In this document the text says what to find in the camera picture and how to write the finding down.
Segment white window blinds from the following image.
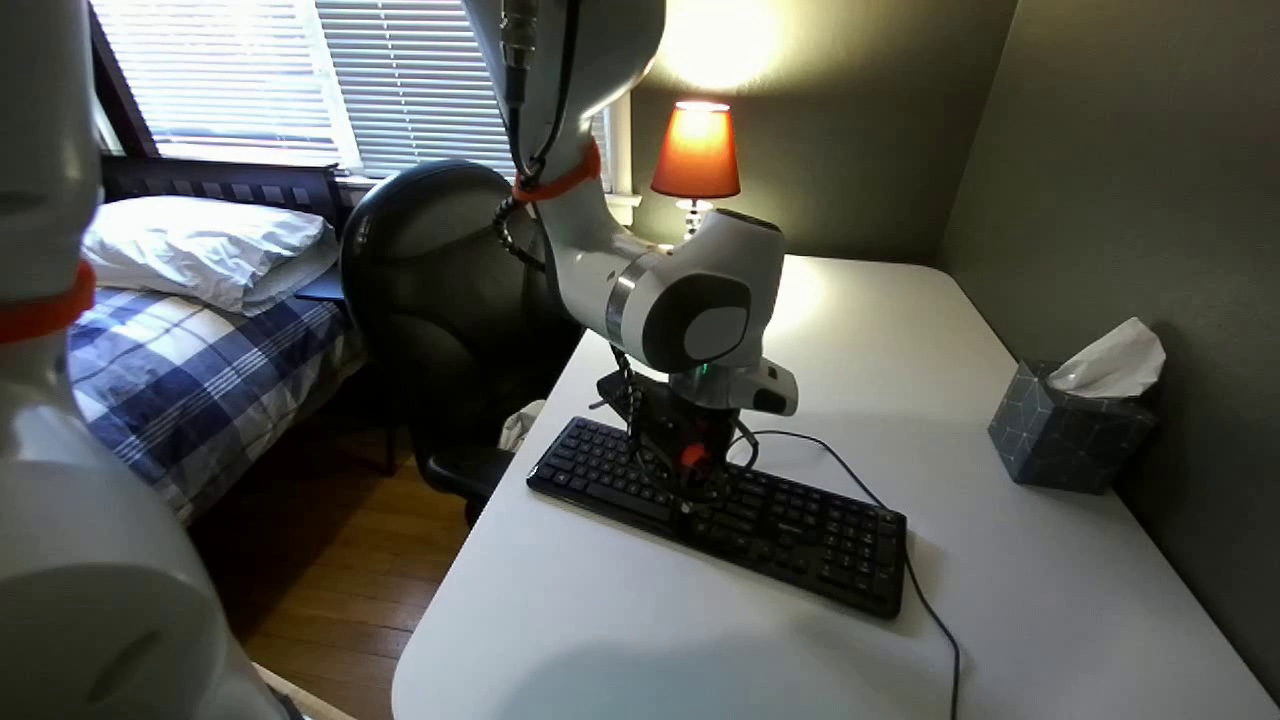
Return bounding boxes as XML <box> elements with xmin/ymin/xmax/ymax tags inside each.
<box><xmin>91</xmin><ymin>0</ymin><xmax>511</xmax><ymax>181</ymax></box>

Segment black office chair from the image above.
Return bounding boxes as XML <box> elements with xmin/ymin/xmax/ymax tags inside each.
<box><xmin>340</xmin><ymin>160</ymin><xmax>580</xmax><ymax>515</ymax></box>

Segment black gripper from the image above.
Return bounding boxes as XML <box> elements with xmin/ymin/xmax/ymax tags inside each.
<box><xmin>595</xmin><ymin>370</ymin><xmax>740</xmax><ymax>515</ymax></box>

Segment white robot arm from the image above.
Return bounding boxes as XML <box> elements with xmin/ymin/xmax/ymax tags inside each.
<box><xmin>0</xmin><ymin>0</ymin><xmax>795</xmax><ymax>720</ymax></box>

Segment black computer keyboard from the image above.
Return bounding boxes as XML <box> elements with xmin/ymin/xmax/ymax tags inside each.
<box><xmin>530</xmin><ymin>419</ymin><xmax>909</xmax><ymax>619</ymax></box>

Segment orange shade table lamp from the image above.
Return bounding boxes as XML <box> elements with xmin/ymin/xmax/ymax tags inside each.
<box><xmin>652</xmin><ymin>99</ymin><xmax>740</xmax><ymax>236</ymax></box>

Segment black keyboard cable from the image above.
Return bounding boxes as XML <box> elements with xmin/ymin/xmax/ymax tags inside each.
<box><xmin>737</xmin><ymin>425</ymin><xmax>969</xmax><ymax>720</ymax></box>

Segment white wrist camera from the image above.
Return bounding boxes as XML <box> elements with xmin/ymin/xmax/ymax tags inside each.
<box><xmin>694</xmin><ymin>359</ymin><xmax>802</xmax><ymax>415</ymax></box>

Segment teal tissue box right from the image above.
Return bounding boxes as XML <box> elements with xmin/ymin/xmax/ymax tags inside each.
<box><xmin>987</xmin><ymin>315</ymin><xmax>1169</xmax><ymax>493</ymax></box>

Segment white pillow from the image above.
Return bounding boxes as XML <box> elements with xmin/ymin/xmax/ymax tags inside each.
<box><xmin>83</xmin><ymin>194</ymin><xmax>340</xmax><ymax>315</ymax></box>

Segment blue plaid bed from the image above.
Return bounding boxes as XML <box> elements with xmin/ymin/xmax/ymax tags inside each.
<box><xmin>61</xmin><ymin>156</ymin><xmax>368</xmax><ymax>532</ymax></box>

